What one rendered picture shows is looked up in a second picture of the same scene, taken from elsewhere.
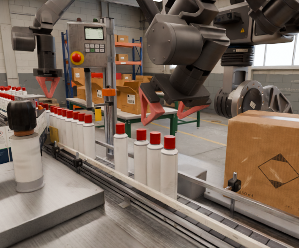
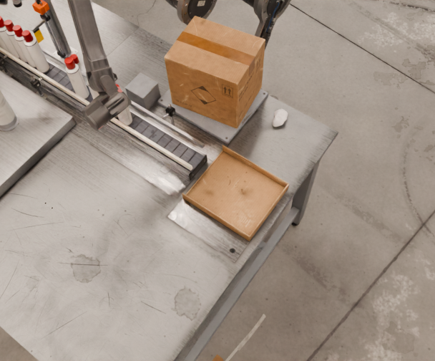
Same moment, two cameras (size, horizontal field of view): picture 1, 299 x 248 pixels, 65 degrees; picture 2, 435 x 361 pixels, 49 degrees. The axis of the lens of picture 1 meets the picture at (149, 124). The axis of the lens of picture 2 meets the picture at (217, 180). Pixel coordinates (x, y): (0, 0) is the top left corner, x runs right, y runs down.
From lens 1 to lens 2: 129 cm
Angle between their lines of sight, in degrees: 48
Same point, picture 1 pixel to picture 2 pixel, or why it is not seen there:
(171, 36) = (96, 126)
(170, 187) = (124, 117)
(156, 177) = not seen: hidden behind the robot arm
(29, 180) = (8, 122)
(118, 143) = (72, 76)
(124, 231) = (97, 149)
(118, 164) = (78, 90)
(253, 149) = (185, 79)
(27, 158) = (0, 110)
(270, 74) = not seen: outside the picture
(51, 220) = (43, 151)
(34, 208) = (26, 146)
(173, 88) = not seen: hidden behind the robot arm
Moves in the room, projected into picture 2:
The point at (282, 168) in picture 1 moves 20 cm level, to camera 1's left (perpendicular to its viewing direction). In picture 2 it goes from (205, 94) to (153, 102)
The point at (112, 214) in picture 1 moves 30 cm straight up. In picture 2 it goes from (86, 135) to (62, 86)
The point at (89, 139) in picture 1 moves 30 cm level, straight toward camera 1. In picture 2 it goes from (36, 56) to (56, 109)
